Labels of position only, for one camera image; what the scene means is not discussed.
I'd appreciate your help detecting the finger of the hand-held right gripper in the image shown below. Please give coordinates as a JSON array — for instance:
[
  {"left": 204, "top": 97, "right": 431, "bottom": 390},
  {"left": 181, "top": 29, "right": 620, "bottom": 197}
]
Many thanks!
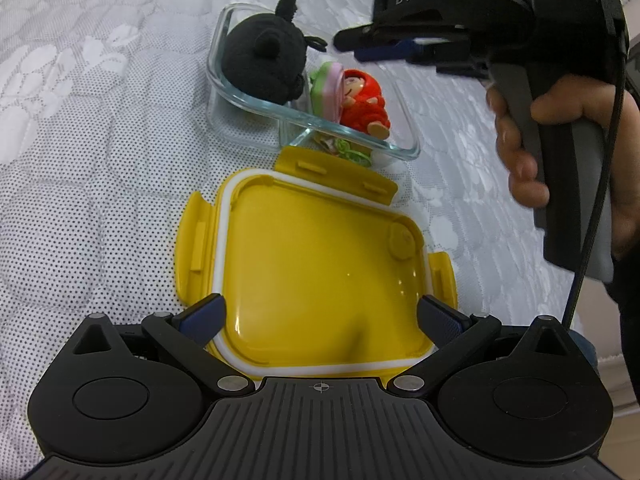
[
  {"left": 407, "top": 42, "right": 490, "bottom": 80},
  {"left": 333, "top": 24, "right": 472, "bottom": 62}
]

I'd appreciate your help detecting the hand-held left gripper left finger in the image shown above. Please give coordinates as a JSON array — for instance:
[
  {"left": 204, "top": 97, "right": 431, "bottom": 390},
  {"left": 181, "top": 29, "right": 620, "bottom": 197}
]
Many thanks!
[{"left": 73, "top": 293, "right": 256, "bottom": 395}]

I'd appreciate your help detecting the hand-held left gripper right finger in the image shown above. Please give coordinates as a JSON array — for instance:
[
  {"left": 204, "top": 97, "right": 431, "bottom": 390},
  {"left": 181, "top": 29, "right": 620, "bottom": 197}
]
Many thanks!
[{"left": 386, "top": 295, "right": 577, "bottom": 394}]

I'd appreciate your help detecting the yellow container lid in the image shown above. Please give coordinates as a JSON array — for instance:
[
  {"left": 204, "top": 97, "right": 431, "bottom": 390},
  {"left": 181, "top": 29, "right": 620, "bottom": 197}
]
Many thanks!
[{"left": 175, "top": 147, "right": 459, "bottom": 378}]

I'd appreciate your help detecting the clear glass container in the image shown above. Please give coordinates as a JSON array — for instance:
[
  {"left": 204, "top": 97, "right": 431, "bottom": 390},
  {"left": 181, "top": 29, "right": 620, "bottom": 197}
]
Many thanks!
[{"left": 206, "top": 3, "right": 421, "bottom": 162}]

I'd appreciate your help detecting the person's right hand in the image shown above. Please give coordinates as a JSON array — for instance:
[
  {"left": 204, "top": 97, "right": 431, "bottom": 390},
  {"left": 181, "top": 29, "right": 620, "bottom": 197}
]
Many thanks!
[{"left": 487, "top": 78, "right": 640, "bottom": 262}]

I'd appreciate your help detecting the red hooded doll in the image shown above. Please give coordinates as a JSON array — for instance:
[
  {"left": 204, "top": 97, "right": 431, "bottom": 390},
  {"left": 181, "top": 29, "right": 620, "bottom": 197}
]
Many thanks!
[{"left": 338, "top": 69, "right": 393, "bottom": 139}]

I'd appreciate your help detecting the pink and green toy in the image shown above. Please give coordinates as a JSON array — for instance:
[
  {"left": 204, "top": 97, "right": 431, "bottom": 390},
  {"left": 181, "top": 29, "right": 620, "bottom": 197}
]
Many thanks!
[{"left": 309, "top": 61, "right": 346, "bottom": 120}]

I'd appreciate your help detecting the small green toy piece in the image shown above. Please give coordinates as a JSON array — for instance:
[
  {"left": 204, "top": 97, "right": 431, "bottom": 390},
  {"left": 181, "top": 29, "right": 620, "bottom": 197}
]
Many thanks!
[{"left": 320, "top": 136, "right": 374, "bottom": 167}]

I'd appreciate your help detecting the black plush toy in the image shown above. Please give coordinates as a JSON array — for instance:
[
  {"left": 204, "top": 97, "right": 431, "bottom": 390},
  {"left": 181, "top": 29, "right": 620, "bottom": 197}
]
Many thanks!
[{"left": 222, "top": 0, "right": 328, "bottom": 107}]

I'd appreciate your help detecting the white quilted mattress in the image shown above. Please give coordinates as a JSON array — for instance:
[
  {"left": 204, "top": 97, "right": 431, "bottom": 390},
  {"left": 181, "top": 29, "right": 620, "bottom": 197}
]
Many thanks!
[{"left": 0, "top": 0, "right": 596, "bottom": 441}]

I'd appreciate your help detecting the black cable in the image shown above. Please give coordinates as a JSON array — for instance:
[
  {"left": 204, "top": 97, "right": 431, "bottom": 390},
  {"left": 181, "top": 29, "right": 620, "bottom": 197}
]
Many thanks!
[{"left": 562, "top": 0, "right": 632, "bottom": 329}]

